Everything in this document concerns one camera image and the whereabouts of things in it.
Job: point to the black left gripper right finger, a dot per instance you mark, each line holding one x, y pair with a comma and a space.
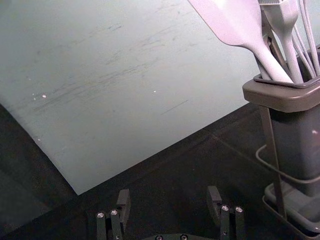
214, 202

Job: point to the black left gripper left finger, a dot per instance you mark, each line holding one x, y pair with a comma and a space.
123, 205

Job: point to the black table cloth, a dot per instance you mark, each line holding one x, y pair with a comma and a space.
175, 175

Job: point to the dark grey utensil holder cup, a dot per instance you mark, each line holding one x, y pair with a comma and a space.
297, 140

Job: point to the grey silicone spatula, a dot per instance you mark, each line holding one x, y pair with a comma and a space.
240, 25

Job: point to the grey silicone basting brush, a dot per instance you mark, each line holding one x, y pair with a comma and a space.
287, 32

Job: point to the grey silicone whisk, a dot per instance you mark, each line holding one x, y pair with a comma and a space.
308, 37

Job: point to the plain pale wall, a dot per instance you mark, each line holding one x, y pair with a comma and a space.
112, 75

